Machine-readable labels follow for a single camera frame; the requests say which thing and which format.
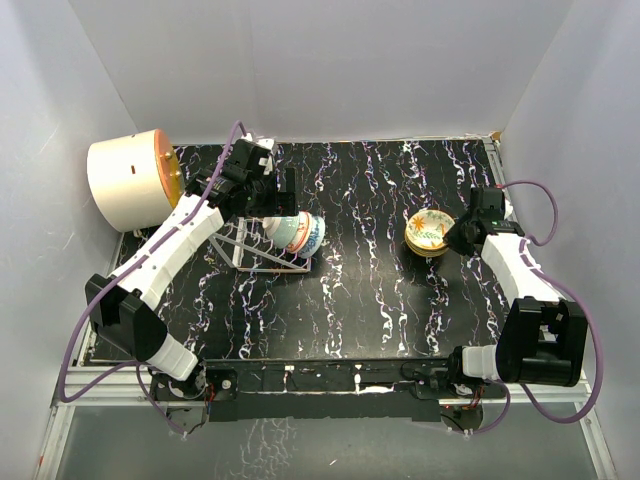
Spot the orange leaf pattern bowl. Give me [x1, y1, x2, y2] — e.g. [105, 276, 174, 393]
[409, 245, 449, 252]

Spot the green sprig pattern bowl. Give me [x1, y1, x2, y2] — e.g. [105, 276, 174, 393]
[405, 209, 455, 247]

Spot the red flower striped bowl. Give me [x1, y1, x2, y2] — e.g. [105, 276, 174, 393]
[286, 211, 313, 254]

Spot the blue rose pattern bowl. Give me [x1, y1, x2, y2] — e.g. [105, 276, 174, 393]
[297, 216, 326, 259]

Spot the white wire dish rack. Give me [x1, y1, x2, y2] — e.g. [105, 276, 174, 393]
[209, 217, 311, 275]

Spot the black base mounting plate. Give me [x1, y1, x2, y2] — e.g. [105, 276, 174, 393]
[151, 357, 505, 422]

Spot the white cylinder with orange lid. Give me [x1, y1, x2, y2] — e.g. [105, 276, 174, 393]
[87, 129, 184, 233]

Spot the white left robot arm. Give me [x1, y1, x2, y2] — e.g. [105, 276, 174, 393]
[86, 135, 298, 399]

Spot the yellow sun pattern bowl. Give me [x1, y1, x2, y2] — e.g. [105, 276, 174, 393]
[413, 249, 447, 258]

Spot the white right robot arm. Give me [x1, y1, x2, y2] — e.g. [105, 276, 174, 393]
[444, 187, 588, 397]

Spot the light green checkered bowl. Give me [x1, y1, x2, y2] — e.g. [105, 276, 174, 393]
[262, 215, 299, 249]

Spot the aluminium frame rail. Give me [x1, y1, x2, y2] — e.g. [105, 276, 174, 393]
[34, 363, 619, 480]

